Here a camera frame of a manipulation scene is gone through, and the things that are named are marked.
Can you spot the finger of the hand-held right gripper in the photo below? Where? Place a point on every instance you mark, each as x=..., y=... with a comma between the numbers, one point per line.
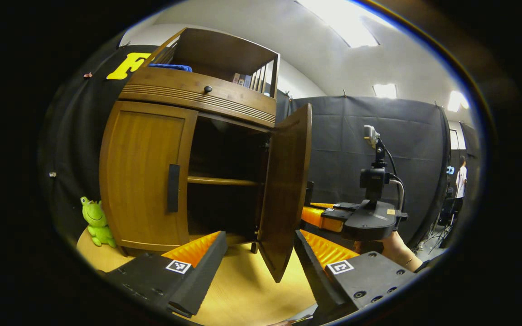
x=317, y=218
x=342, y=206

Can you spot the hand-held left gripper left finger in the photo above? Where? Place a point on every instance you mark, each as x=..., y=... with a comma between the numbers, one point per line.
x=206, y=267

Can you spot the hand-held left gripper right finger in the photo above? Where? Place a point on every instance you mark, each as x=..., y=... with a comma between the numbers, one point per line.
x=313, y=271

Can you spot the wooden cabinet door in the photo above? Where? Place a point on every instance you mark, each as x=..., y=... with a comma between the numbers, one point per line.
x=283, y=190
x=138, y=176

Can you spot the wooden double-door shoe cabinet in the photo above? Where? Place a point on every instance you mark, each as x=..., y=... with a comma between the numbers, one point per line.
x=224, y=54

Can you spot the wooden inner cabinet shelf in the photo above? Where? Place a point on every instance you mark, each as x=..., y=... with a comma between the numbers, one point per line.
x=220, y=181

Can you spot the black tripod stand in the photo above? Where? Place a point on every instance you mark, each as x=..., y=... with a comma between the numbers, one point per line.
x=440, y=233

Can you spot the black backdrop cloth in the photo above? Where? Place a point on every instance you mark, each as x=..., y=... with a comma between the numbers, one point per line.
x=333, y=136
x=75, y=127

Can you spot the green frog plush toy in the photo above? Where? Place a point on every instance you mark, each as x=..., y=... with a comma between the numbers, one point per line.
x=95, y=222

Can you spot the small ceiling light panel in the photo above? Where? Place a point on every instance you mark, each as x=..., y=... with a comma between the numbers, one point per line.
x=384, y=90
x=456, y=100

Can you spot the upright book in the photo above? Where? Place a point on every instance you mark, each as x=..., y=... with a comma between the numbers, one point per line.
x=236, y=78
x=241, y=80
x=248, y=81

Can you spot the large ceiling light panel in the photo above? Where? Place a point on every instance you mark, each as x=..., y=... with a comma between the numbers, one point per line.
x=347, y=22

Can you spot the blue cloth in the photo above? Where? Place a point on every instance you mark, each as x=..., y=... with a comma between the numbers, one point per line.
x=170, y=67

